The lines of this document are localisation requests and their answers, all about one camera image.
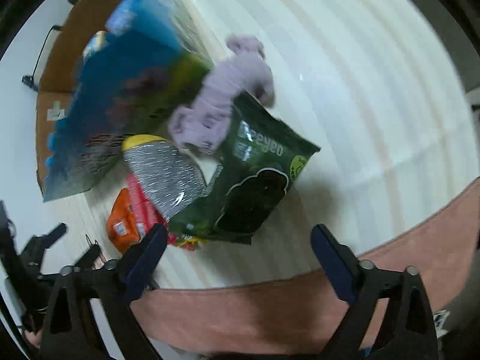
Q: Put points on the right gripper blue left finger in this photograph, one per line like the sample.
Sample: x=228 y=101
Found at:
x=140 y=261

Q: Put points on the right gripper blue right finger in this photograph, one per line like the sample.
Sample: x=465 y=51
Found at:
x=338 y=262

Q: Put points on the orange snack packet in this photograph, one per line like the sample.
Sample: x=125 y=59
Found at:
x=121 y=226

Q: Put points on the red snack packet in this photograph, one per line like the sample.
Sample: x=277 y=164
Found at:
x=146 y=216

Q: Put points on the green seaweed snack packet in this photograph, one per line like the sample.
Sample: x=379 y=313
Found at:
x=259 y=161

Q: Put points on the lilac soft cloth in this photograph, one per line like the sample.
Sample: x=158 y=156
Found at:
x=206 y=122

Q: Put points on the open cardboard milk box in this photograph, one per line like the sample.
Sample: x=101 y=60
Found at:
x=117 y=68

